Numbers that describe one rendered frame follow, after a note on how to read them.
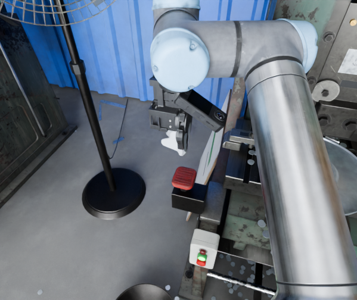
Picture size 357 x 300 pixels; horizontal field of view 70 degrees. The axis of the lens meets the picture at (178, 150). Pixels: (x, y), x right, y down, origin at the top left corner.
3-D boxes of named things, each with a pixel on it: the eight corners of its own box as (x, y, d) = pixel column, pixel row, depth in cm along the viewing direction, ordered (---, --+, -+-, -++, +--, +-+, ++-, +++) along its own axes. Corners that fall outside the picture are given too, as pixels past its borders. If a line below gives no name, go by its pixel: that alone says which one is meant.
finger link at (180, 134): (180, 139, 61) (180, 110, 55) (187, 141, 61) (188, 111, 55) (174, 153, 58) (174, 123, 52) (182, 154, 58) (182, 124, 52)
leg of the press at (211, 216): (201, 305, 115) (230, 177, 52) (177, 297, 117) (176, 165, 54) (230, 161, 178) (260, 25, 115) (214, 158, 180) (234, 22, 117)
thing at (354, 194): (260, 127, 82) (261, 125, 82) (360, 144, 76) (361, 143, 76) (252, 199, 62) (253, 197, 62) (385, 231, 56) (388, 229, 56)
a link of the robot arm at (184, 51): (243, 37, 29) (227, 7, 37) (145, 38, 29) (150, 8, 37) (232, 96, 35) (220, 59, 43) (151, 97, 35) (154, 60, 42)
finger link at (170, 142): (164, 150, 66) (163, 122, 59) (186, 155, 64) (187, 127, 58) (160, 159, 63) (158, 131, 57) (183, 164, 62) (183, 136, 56)
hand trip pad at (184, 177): (191, 204, 72) (192, 188, 67) (170, 199, 74) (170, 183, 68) (196, 185, 77) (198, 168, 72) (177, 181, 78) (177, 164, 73)
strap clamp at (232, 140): (273, 158, 83) (282, 133, 76) (222, 147, 86) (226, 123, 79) (273, 145, 87) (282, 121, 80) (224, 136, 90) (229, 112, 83)
